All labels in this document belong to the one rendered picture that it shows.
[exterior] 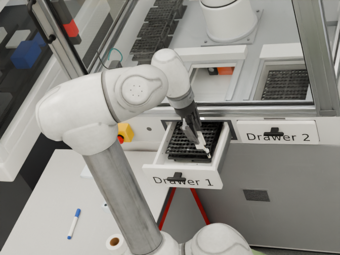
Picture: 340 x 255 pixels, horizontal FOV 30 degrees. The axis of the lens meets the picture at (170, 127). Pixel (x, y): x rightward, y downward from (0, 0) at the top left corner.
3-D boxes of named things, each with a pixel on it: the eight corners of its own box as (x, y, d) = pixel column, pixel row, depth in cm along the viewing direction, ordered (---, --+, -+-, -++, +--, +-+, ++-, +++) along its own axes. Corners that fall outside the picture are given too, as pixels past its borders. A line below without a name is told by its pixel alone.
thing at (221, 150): (218, 182, 231) (213, 172, 227) (154, 179, 241) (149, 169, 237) (242, 104, 255) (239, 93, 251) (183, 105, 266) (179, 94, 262)
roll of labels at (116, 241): (111, 240, 237) (107, 234, 234) (128, 239, 235) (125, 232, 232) (108, 256, 232) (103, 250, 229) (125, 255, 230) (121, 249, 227)
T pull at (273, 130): (284, 136, 227) (283, 134, 226) (263, 136, 230) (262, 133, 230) (285, 129, 230) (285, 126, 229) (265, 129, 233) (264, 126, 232)
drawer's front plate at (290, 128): (319, 144, 230) (314, 123, 223) (242, 143, 243) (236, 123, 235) (319, 140, 231) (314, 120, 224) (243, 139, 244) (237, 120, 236)
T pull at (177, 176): (185, 182, 227) (184, 179, 226) (167, 181, 230) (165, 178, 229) (188, 174, 229) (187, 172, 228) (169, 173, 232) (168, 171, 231)
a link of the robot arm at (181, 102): (193, 79, 213) (198, 91, 217) (169, 79, 217) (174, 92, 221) (186, 98, 208) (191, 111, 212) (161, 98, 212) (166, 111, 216)
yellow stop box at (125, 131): (130, 143, 259) (124, 132, 254) (115, 143, 262) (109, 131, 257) (134, 134, 262) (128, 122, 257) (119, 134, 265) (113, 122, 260)
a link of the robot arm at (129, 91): (161, 54, 160) (111, 69, 162) (150, 55, 142) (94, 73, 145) (176, 103, 161) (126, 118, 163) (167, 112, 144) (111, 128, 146)
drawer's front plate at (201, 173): (222, 189, 230) (214, 170, 222) (150, 185, 242) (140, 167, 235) (223, 185, 231) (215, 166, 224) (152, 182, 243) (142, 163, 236)
